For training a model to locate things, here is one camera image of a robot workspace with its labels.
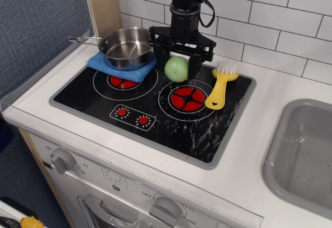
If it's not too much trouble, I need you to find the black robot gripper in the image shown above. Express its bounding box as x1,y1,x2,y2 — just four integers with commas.
149,3,216,80

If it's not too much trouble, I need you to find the green pear toy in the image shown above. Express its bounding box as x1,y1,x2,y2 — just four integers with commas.
164,56,189,82

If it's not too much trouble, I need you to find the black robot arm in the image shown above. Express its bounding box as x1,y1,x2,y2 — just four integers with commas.
149,0,216,79

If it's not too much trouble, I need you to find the stainless steel pot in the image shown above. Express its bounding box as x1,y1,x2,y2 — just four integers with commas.
66,27,154,71

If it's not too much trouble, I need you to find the blue cloth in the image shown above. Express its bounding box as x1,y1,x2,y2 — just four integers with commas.
87,52,157,82

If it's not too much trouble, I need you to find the yellow dish brush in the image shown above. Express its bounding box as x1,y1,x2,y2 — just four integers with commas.
205,61,239,110

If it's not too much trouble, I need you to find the black toy stove top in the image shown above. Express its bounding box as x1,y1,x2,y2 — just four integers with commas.
49,54,256,170

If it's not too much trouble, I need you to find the clear acrylic guard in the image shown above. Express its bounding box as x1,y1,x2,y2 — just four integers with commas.
1,43,80,113

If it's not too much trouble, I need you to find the grey right oven knob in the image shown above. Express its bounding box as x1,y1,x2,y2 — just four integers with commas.
149,197,183,227

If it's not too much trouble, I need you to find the grey oven knob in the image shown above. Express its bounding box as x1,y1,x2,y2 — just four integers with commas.
149,197,183,227
50,148,76,175

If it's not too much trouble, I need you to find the grey left oven knob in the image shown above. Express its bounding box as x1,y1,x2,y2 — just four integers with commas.
50,148,76,175

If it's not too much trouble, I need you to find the white toy oven front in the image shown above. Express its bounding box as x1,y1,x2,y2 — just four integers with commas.
31,135,263,227

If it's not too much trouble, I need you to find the grey sink basin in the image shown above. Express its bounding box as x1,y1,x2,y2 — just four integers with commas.
262,99,331,219

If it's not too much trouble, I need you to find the yellow and black object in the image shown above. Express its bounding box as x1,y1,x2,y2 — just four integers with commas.
1,216,45,228

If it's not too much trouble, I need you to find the wooden side post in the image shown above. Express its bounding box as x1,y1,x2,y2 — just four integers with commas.
87,0,122,37

